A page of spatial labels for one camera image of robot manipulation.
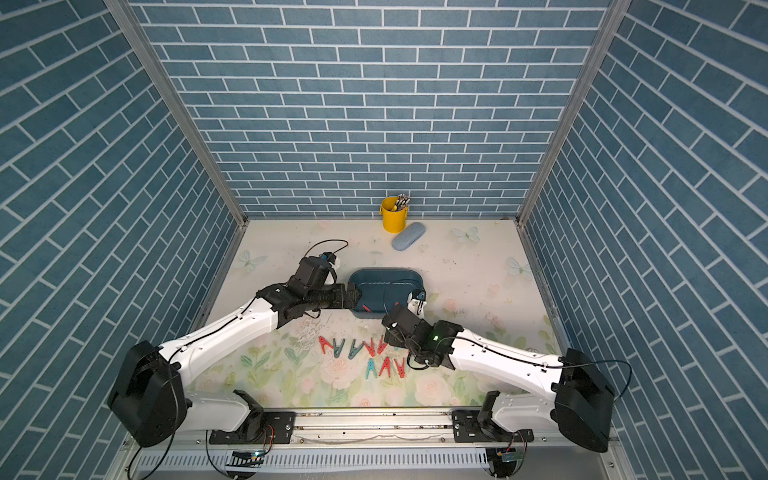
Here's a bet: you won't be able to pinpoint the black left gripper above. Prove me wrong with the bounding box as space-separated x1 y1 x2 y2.
304 281 365 312

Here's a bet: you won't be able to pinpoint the red clothespin second row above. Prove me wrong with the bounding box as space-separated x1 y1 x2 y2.
378 357 391 378
393 359 406 379

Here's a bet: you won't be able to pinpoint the teal clothespin second row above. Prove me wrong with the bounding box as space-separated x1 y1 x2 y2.
365 358 378 379

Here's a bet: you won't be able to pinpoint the grey-teal clothespin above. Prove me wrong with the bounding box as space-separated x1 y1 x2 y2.
348 339 366 360
332 338 346 358

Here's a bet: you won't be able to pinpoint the teal plastic storage box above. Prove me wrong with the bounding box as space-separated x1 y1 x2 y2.
349 267 426 320

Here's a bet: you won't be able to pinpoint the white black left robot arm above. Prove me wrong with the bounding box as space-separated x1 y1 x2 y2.
107 252 361 448

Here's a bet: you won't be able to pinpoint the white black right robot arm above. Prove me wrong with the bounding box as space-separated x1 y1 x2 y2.
382 305 616 453

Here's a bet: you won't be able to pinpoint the yellow metal bucket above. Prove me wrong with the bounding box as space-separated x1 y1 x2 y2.
379 196 408 234

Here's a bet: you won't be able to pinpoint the grey fabric glasses case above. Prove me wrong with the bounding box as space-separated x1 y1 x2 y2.
391 222 426 252

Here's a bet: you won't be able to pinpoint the pens in bucket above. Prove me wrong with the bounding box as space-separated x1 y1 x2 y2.
390 194 410 212

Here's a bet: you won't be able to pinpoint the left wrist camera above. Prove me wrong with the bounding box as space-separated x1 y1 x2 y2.
320 251 338 284

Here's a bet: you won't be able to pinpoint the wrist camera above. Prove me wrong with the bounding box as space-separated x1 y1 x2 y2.
407 289 427 319
320 251 338 284

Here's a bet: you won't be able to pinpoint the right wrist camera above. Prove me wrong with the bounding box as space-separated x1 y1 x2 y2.
407 289 427 319

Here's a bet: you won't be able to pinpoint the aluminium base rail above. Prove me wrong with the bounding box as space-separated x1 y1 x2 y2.
119 406 625 451

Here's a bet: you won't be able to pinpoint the left aluminium corner post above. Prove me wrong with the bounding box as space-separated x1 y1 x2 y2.
103 0 248 228

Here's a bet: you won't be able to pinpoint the aluminium corner post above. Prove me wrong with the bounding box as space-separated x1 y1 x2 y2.
103 0 248 228
517 0 634 228

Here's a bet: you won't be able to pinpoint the right aluminium corner post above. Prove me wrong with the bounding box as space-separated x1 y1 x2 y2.
517 0 634 228

